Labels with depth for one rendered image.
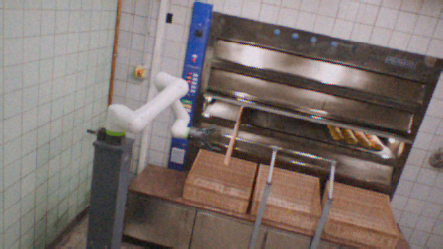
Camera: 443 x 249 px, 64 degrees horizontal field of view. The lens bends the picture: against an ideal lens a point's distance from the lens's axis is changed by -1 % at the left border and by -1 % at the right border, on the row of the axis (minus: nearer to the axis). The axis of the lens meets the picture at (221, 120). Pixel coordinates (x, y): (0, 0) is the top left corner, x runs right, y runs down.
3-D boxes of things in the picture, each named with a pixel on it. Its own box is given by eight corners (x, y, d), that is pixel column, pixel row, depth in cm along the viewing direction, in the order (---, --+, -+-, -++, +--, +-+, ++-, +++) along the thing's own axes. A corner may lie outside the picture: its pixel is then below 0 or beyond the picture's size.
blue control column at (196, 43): (199, 149, 546) (225, 5, 479) (209, 151, 545) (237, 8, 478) (159, 217, 363) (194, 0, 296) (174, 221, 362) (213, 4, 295)
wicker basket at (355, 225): (317, 205, 334) (326, 179, 325) (378, 219, 328) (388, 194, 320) (323, 234, 288) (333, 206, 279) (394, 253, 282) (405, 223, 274)
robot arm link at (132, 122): (130, 125, 207) (190, 77, 235) (113, 117, 216) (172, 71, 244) (136, 141, 216) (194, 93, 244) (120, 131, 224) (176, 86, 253)
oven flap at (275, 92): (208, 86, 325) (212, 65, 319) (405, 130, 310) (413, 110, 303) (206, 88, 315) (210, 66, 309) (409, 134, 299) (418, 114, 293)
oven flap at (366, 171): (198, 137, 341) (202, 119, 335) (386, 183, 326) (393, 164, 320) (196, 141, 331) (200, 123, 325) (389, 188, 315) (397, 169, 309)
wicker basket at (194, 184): (194, 174, 344) (199, 147, 336) (251, 188, 338) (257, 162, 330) (180, 198, 298) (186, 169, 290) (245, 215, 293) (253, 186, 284)
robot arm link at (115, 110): (116, 139, 221) (119, 111, 215) (101, 130, 229) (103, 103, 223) (132, 135, 231) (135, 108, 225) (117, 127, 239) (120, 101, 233)
